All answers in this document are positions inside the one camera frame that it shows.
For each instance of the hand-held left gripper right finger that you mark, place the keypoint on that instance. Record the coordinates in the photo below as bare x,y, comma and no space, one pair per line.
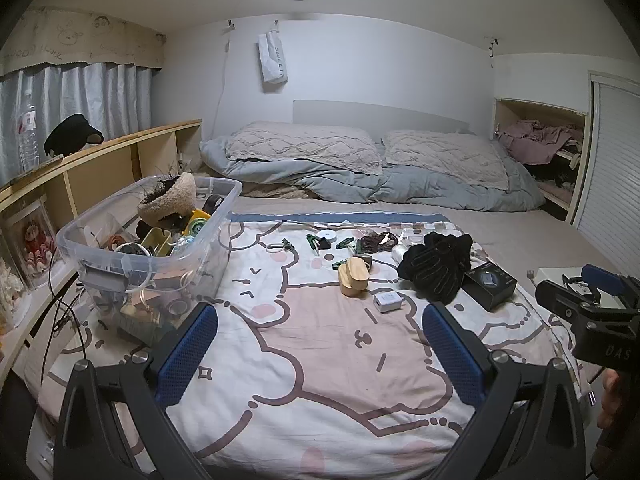
450,355

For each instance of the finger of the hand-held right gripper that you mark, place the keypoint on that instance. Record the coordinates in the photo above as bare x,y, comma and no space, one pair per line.
560,300
600,275

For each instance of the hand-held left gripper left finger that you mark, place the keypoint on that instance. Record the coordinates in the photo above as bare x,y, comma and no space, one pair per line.
190,355

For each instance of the small white charger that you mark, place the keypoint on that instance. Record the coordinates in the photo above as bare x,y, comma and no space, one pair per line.
387,302

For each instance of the clear plastic storage bin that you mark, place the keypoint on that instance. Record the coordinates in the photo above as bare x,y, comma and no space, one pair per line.
210,260

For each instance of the person's right hand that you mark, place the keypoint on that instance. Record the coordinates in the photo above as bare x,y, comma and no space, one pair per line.
610,400

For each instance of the white cardboard box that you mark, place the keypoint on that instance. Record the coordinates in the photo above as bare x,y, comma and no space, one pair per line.
550,272

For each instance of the pile of wooden blocks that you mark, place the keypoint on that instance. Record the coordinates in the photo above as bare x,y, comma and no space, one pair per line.
150,305

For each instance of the black product box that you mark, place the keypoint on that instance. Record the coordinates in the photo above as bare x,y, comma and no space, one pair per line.
487,285

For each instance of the beige bed sheet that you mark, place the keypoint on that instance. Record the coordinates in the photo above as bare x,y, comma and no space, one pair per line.
525,230

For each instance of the black glove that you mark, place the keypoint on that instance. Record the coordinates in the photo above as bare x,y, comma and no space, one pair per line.
425,275
457,250

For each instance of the white slatted door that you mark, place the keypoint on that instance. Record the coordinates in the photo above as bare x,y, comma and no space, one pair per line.
610,170

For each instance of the small white bottle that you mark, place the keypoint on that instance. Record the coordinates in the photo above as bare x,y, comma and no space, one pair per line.
400,252

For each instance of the olive green holder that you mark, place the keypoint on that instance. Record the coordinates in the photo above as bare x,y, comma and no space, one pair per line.
155,242

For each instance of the rounded wooden object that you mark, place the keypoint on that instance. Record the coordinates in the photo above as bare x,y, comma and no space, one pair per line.
352,275

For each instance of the cartoon printed blanket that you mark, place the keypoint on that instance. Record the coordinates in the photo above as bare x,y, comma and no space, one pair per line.
320,360

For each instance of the green and yellow wheel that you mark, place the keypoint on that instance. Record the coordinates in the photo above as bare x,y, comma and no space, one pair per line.
197,220

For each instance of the pile of clothes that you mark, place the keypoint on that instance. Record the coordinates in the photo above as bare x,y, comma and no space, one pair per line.
540,145

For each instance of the beige fuzzy hat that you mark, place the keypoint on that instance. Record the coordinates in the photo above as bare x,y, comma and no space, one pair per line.
172,200

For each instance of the white round disc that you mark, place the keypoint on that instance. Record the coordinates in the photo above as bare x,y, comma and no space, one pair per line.
327,235

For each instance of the beige fleece blanket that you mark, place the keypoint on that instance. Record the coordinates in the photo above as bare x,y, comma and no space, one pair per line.
270,191

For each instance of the beige quilted pillow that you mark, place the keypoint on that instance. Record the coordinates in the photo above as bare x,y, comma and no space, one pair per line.
300,145
445,155

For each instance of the doll in clear case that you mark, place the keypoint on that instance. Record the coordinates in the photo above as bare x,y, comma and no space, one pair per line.
37,247

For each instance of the seashell ornament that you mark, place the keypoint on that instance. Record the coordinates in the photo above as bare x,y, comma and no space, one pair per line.
10,290

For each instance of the grey duvet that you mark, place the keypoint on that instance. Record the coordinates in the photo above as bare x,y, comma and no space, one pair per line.
350,185

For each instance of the wooden shelf unit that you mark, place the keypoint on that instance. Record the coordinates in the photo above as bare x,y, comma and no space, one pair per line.
100,165

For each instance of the black cap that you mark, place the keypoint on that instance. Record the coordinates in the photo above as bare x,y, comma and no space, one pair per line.
70,135

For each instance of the white headboard panel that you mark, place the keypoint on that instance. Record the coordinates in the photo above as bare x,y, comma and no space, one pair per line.
375,115

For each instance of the grey curtain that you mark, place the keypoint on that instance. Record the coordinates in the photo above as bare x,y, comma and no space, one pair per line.
100,100

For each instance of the clear water bottle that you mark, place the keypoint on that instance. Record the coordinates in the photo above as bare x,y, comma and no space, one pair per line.
27,130

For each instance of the white hanging paper bag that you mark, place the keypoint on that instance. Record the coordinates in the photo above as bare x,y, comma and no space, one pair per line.
272,57

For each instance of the beige printed valance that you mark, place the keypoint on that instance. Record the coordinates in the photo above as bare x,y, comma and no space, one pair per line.
75,35

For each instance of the built-in wall cabinet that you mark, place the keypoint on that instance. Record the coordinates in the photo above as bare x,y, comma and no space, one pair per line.
575,195

